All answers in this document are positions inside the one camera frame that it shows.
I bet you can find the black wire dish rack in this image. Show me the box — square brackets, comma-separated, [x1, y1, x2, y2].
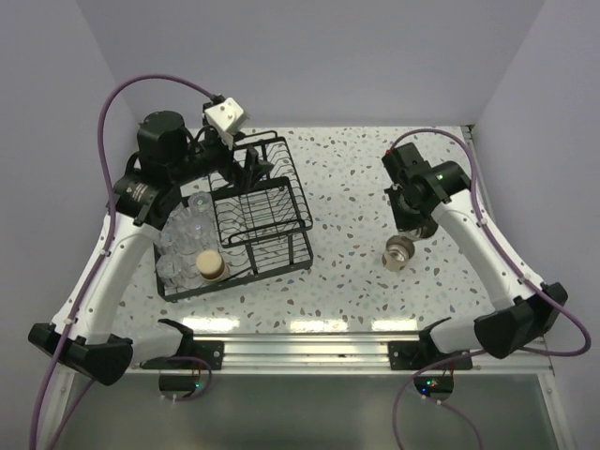
[155, 130, 314, 303]

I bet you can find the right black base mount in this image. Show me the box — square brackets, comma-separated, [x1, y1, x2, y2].
[387, 318, 463, 371]

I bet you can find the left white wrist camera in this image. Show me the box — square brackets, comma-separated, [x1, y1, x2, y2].
[203, 96, 248, 149]

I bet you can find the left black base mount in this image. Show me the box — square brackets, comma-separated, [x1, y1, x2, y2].
[132, 319, 224, 370]

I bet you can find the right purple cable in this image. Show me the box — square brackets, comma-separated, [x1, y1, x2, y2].
[386, 127, 593, 450]

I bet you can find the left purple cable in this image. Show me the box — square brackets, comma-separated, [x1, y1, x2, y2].
[27, 73, 221, 450]

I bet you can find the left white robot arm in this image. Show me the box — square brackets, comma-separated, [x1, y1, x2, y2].
[28, 99, 272, 386]

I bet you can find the purple cable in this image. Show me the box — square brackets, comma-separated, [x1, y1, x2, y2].
[386, 127, 593, 450]
[27, 73, 221, 450]

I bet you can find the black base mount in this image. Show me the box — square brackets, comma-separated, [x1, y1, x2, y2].
[387, 318, 463, 371]
[132, 319, 224, 370]

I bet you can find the beige cup rack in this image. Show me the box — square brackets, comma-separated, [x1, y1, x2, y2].
[382, 235, 415, 272]
[398, 222, 439, 242]
[196, 248, 230, 283]

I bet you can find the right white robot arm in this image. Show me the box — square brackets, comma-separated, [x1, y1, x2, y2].
[382, 143, 568, 368]

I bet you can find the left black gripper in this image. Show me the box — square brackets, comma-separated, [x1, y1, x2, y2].
[170, 127, 273, 191]

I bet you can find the clear glass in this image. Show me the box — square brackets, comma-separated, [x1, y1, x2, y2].
[157, 229, 187, 255]
[187, 217, 218, 253]
[187, 191, 217, 233]
[163, 207, 190, 234]
[156, 254, 196, 289]

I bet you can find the aluminium front rail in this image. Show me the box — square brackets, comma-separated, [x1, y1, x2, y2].
[126, 331, 484, 376]

